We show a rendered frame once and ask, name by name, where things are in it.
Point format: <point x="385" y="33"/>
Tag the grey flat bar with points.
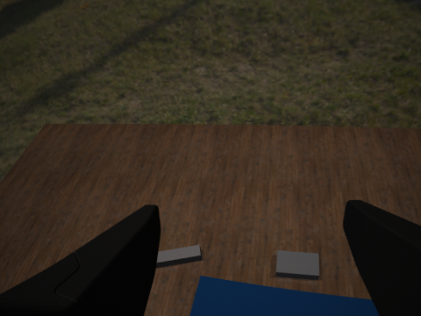
<point x="177" y="256"/>

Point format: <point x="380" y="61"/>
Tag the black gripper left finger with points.
<point x="110" y="276"/>

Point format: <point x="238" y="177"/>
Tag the grey flat box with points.
<point x="297" y="265"/>

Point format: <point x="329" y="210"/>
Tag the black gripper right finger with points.
<point x="387" y="252"/>

